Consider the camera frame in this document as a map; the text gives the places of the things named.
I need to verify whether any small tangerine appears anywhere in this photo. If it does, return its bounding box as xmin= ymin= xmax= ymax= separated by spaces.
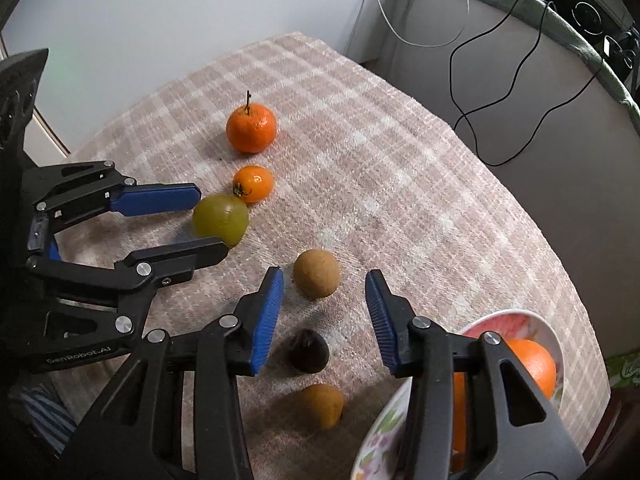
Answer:
xmin=290 ymin=384 xmax=346 ymax=431

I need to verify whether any white partition panel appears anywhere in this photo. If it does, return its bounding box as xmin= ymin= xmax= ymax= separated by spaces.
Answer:
xmin=0 ymin=0 xmax=401 ymax=158

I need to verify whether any green grape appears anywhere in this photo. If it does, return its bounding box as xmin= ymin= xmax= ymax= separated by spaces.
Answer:
xmin=193 ymin=195 xmax=250 ymax=247

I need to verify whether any orange cherry tomato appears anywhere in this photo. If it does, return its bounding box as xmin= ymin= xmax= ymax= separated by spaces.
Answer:
xmin=232 ymin=165 xmax=275 ymax=204

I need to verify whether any black cable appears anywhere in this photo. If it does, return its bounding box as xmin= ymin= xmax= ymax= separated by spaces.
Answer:
xmin=447 ymin=0 xmax=608 ymax=168
xmin=452 ymin=2 xmax=556 ymax=128

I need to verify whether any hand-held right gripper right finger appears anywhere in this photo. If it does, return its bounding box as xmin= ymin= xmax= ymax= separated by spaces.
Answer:
xmin=365 ymin=269 xmax=588 ymax=480

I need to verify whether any tangerine with stem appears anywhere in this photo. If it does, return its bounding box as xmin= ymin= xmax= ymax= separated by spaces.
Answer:
xmin=226 ymin=91 xmax=278 ymax=155

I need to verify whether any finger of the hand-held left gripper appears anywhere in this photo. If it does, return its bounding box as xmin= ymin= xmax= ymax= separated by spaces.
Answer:
xmin=26 ymin=240 xmax=230 ymax=343
xmin=21 ymin=161 xmax=203 ymax=236

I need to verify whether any blue striped clothing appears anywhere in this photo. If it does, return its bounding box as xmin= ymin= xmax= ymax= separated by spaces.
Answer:
xmin=15 ymin=380 xmax=78 ymax=456

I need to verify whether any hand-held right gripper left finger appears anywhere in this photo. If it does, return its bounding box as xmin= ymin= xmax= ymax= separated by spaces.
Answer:
xmin=65 ymin=266 xmax=285 ymax=480

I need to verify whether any white floral plate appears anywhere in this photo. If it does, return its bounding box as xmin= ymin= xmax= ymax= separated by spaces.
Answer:
xmin=350 ymin=309 xmax=566 ymax=480

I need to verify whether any dark brown chestnut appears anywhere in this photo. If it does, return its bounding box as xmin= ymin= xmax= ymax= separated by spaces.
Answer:
xmin=287 ymin=329 xmax=330 ymax=374

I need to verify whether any white cable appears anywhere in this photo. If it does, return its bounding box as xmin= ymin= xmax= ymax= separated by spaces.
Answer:
xmin=362 ymin=0 xmax=472 ymax=49

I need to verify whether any small brown kiwi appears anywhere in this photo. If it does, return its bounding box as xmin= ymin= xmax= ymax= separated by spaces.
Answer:
xmin=293 ymin=249 xmax=342 ymax=301

